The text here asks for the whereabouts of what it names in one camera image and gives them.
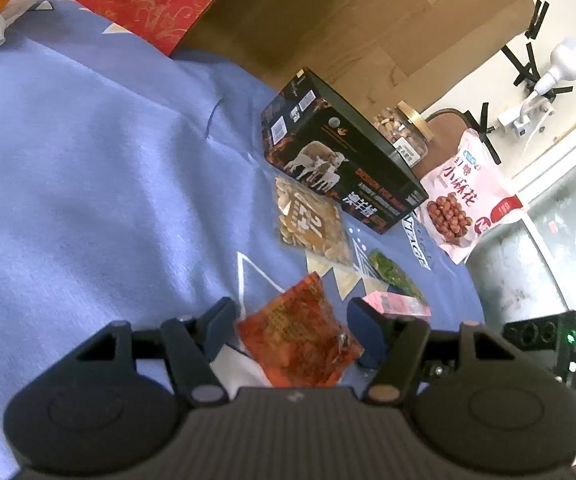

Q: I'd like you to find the pink snack stick box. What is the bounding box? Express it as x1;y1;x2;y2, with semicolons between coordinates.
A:
363;292;431;320

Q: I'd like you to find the red spicy snack packet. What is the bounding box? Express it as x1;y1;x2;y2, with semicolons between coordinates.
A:
237;273;364;388

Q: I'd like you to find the green vegetable snack packet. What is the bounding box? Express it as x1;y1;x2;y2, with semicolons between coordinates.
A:
368;249;428;304

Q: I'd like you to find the orange nut snack packet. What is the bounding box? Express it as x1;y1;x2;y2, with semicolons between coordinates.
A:
275;177;353;266

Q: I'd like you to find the pink twisted snack bag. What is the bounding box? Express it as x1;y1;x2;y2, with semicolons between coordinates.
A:
419;129;523;264

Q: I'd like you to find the blue patterned tablecloth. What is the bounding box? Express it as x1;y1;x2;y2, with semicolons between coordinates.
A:
0;0;487;480

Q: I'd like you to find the glass nut jar gold lid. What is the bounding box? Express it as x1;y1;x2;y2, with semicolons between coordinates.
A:
373;101;433;167

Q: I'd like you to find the brown chair back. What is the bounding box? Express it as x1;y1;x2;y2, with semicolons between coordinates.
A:
413;108;471;178

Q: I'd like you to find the black sheep-print cardboard box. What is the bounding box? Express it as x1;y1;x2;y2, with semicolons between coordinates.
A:
261;67;428;234

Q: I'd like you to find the white lamp bulb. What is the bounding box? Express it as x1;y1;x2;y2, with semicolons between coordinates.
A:
533;38;576;96

